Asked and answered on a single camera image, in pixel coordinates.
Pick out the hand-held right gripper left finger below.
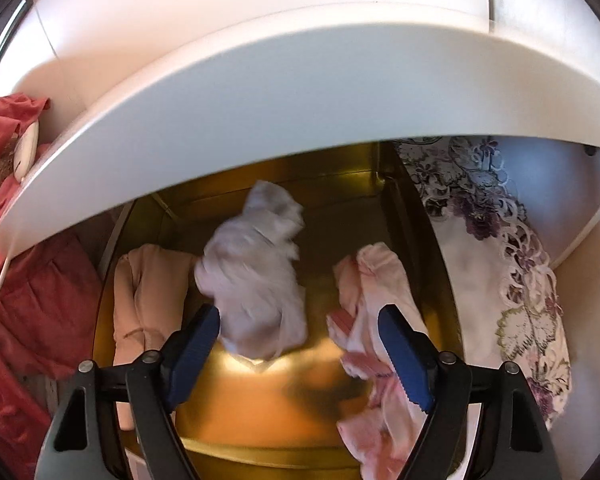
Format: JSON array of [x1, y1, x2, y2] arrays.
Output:
[[37, 302, 222, 480]]

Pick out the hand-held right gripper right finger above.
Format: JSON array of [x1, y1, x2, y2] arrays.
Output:
[[377, 305, 556, 480]]

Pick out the peach soft cloth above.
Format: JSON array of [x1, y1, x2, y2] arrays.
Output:
[[112, 244, 201, 431]]

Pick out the pink striped cloth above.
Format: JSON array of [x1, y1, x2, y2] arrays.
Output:
[[326, 241, 431, 480]]

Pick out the white soft cloth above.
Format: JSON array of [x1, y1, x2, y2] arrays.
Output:
[[194, 180, 308, 361]]

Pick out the brown box with gold inside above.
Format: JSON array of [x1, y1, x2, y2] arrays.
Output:
[[92, 141, 468, 480]]

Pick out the white floral embroidered cloth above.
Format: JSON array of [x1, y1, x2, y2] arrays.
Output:
[[392, 135, 573, 431]]

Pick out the red plush blanket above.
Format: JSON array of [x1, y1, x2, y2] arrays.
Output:
[[0, 94, 106, 480]]

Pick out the white oval controller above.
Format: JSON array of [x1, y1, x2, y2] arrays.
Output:
[[12, 117, 42, 183]]

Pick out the white nightstand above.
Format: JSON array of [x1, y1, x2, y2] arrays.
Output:
[[0, 0, 600, 480]]

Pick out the dark glossy headboard panel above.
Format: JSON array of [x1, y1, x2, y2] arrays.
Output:
[[0, 0, 33, 103]]

